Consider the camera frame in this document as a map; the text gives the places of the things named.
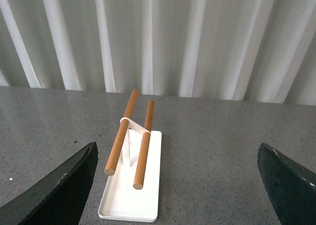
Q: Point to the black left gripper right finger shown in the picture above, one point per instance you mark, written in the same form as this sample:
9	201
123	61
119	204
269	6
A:
290	186

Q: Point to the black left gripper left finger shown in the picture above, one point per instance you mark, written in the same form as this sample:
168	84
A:
60	197

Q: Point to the white rack with wooden bars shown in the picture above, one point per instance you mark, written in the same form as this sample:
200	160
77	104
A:
133	169

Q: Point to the white pleated curtain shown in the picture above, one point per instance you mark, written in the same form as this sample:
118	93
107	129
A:
251	50

